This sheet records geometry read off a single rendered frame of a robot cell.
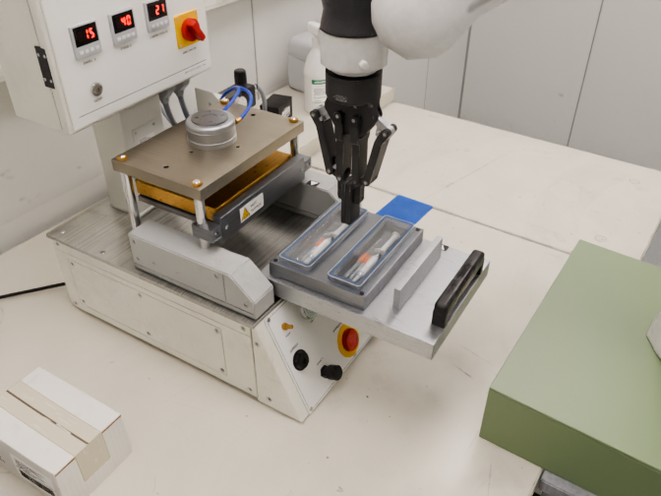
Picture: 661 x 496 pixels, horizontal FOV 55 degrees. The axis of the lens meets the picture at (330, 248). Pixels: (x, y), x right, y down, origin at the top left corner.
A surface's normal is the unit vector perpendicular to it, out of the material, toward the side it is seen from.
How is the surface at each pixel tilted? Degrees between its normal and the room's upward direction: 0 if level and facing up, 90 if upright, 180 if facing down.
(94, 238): 0
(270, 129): 0
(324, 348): 65
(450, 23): 96
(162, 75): 90
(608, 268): 3
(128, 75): 90
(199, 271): 90
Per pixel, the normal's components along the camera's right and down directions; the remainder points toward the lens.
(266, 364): -0.52, 0.51
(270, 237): 0.00, -0.81
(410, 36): -0.25, 0.72
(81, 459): 0.85, 0.28
